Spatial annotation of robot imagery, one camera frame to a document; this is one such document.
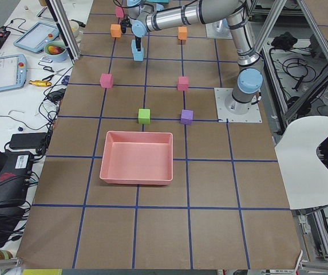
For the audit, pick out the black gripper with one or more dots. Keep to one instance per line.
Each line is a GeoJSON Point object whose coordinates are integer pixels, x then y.
{"type": "Point", "coordinates": [137, 38]}

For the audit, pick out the light blue foam block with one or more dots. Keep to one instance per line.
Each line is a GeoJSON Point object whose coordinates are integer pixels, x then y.
{"type": "Point", "coordinates": [138, 55]}
{"type": "Point", "coordinates": [136, 47]}

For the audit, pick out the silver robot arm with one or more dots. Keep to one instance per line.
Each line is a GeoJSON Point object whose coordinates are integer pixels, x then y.
{"type": "Point", "coordinates": [143, 17]}

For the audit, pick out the orange foam block right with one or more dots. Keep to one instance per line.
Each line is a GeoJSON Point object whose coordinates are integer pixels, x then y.
{"type": "Point", "coordinates": [115, 30]}

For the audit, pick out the orange foam block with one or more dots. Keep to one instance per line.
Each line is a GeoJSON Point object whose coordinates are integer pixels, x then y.
{"type": "Point", "coordinates": [182, 33]}
{"type": "Point", "coordinates": [115, 30]}

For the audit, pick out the pink foam block front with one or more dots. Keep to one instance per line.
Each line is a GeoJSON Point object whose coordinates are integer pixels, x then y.
{"type": "Point", "coordinates": [119, 12]}

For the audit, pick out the pink foam block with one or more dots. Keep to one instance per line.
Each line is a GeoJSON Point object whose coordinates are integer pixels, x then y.
{"type": "Point", "coordinates": [119, 12]}
{"type": "Point", "coordinates": [106, 80]}
{"type": "Point", "coordinates": [182, 83]}

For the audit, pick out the orange foam block left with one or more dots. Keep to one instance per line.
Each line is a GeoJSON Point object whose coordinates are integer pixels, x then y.
{"type": "Point", "coordinates": [182, 33]}

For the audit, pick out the turquoise plastic tray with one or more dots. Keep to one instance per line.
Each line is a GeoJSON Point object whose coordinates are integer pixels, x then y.
{"type": "Point", "coordinates": [160, 1]}

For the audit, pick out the pink foam block near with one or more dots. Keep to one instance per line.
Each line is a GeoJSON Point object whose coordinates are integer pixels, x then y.
{"type": "Point", "coordinates": [106, 80]}

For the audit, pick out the beige bowl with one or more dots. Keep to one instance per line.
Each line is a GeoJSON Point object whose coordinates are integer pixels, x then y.
{"type": "Point", "coordinates": [77, 32]}

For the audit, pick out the pink foam block far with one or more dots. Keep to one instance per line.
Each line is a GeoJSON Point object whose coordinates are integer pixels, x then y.
{"type": "Point", "coordinates": [182, 83]}

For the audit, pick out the green foam block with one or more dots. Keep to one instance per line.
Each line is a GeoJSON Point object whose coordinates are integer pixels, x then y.
{"type": "Point", "coordinates": [144, 116]}

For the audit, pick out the blue bowl with fruit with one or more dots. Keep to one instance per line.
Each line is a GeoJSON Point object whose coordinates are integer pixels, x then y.
{"type": "Point", "coordinates": [56, 51]}

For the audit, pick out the purple foam block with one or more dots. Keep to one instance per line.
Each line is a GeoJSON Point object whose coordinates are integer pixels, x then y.
{"type": "Point", "coordinates": [186, 117]}

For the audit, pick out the scissors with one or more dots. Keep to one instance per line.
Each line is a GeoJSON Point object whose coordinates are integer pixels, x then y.
{"type": "Point", "coordinates": [52, 73]}

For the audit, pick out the blue teach pendant upper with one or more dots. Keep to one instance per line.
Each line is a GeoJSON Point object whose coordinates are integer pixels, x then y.
{"type": "Point", "coordinates": [35, 39]}

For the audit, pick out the blue teach pendant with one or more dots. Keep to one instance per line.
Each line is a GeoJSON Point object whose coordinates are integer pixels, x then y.
{"type": "Point", "coordinates": [35, 39]}
{"type": "Point", "coordinates": [13, 72]}

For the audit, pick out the yellow screwdriver tool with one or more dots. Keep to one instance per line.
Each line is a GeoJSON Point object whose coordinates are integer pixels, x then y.
{"type": "Point", "coordinates": [40, 83]}

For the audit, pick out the pink plastic tray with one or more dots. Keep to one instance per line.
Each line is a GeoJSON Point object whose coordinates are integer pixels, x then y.
{"type": "Point", "coordinates": [137, 158]}

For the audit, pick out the blue teach pendant lower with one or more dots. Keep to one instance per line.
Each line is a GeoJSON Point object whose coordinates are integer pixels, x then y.
{"type": "Point", "coordinates": [13, 72]}

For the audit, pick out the black power adapter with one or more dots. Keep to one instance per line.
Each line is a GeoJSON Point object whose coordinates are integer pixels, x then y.
{"type": "Point", "coordinates": [27, 140]}

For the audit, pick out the black computer box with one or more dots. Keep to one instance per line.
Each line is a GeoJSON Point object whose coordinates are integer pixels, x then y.
{"type": "Point", "coordinates": [15, 170]}

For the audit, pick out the white chair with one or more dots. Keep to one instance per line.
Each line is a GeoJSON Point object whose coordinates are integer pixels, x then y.
{"type": "Point", "coordinates": [304, 176]}

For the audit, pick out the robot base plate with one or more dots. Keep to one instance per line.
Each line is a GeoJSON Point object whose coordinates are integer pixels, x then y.
{"type": "Point", "coordinates": [231, 111]}

